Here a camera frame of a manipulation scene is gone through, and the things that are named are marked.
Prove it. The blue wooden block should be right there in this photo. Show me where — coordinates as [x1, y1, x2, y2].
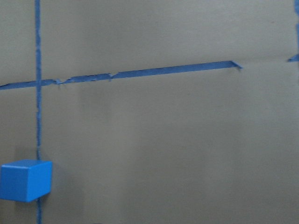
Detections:
[0, 159, 53, 202]

